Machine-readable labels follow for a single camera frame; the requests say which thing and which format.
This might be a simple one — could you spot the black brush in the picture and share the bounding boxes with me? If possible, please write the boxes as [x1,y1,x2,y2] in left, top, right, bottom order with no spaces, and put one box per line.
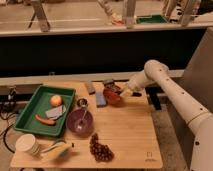
[103,79,121,94]

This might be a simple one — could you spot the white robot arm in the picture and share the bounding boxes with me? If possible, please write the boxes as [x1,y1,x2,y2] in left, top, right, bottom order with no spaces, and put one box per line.
[120,60,213,171]

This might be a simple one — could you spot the red bowl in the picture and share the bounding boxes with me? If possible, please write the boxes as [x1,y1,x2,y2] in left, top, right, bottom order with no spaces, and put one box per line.
[103,88,121,105]

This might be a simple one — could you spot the purple bowl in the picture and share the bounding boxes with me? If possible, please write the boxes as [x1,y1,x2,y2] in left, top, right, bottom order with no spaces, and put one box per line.
[66,109,93,136]

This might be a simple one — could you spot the blue sponge block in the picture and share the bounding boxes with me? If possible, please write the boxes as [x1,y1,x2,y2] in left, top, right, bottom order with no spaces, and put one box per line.
[95,92,107,107]

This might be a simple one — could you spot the grey rectangular block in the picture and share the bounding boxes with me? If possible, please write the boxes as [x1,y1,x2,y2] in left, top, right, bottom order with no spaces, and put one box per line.
[85,82,95,95]

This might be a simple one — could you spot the small metal cup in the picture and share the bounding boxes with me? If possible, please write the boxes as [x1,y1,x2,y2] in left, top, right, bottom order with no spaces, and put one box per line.
[77,98,88,108]

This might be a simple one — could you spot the metal spoon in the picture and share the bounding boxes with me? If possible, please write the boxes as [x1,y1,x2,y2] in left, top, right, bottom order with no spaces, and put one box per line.
[77,107,88,130]

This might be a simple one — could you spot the bunch of dark grapes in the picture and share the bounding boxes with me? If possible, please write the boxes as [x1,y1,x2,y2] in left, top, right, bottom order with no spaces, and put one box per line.
[90,133,114,162]

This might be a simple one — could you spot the red apple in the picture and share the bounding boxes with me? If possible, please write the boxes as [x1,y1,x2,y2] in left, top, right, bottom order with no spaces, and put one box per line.
[50,95,62,107]

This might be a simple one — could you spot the green mat in background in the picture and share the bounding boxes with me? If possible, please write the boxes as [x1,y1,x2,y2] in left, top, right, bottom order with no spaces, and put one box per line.
[136,15,167,24]

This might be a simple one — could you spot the red sausage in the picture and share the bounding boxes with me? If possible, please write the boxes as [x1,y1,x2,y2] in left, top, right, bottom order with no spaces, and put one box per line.
[35,115,56,125]

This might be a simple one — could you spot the green plastic tray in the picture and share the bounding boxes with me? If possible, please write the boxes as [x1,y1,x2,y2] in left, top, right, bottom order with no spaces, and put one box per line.
[14,85,75,137]

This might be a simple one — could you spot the yellow banana toy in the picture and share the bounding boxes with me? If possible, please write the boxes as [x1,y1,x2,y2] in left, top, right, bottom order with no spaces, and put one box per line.
[41,142,72,162]

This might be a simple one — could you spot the white paper cup stack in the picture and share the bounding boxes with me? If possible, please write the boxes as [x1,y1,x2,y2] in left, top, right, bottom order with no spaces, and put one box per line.
[15,134,40,156]

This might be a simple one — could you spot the black cables at left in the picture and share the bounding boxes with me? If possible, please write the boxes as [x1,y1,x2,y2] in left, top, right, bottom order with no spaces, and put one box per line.
[0,85,21,154]

